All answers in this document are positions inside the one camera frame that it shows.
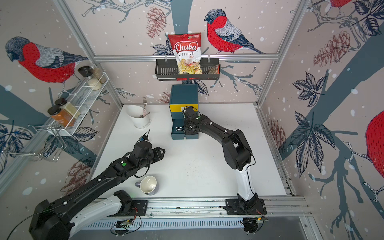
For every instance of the yellow top drawer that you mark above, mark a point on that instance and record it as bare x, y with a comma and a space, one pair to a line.
175, 108

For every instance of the teal bottom drawer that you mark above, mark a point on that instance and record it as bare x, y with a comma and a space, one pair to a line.
180, 135

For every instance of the white and purple mug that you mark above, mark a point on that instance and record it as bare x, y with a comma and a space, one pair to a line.
148, 185

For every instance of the white utensil cup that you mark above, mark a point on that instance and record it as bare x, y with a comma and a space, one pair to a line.
138, 116

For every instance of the clear spice jar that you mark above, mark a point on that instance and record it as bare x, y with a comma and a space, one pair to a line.
99, 74

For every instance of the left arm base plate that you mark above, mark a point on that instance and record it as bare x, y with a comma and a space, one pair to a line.
130, 207

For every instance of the metal fork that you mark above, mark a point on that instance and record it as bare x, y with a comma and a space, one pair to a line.
144, 108

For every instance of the white spice jar black lid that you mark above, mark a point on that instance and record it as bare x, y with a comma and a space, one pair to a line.
92, 81

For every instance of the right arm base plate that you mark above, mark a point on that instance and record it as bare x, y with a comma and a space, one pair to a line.
255, 206

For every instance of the red cassava chips bag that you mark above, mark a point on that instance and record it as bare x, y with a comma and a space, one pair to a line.
187, 50

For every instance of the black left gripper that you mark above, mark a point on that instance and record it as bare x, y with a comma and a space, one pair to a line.
158, 154

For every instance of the teal drawer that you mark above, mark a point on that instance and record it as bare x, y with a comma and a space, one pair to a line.
180, 135
177, 115

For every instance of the black wire wall basket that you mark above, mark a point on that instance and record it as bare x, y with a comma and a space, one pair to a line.
167, 70

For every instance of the white wire spice rack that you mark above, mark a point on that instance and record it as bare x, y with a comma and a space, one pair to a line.
83, 97

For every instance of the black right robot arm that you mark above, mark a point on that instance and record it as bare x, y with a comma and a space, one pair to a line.
237, 152

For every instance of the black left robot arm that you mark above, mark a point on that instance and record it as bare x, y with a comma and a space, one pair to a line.
62, 218

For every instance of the small electronics board with wires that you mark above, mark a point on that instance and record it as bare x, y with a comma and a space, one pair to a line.
124, 227

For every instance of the beige spice jar black lid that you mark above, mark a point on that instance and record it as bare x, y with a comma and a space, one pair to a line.
68, 107

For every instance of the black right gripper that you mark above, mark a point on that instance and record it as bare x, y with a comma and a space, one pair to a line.
189, 132

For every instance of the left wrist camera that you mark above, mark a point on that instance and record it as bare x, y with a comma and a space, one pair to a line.
143, 138

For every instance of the metal wire rack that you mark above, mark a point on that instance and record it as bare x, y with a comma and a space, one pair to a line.
37, 143

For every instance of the orange spice jar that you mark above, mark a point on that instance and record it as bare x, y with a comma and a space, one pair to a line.
61, 116

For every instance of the teal mini drawer cabinet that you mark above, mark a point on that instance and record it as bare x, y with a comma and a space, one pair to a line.
184, 94

